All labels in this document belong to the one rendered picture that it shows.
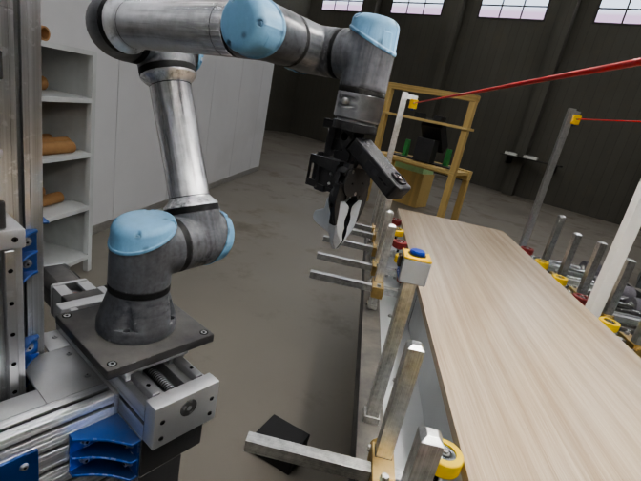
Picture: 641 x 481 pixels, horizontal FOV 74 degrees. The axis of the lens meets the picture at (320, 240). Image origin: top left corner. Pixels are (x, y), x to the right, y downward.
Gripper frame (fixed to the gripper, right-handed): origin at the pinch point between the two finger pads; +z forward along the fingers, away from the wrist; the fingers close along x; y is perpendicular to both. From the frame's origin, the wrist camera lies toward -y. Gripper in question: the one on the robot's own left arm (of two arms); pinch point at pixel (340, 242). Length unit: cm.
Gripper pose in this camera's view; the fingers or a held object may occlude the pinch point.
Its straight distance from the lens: 73.2
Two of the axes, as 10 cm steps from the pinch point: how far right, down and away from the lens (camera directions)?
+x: -6.3, 1.2, -7.7
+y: -7.5, -3.4, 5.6
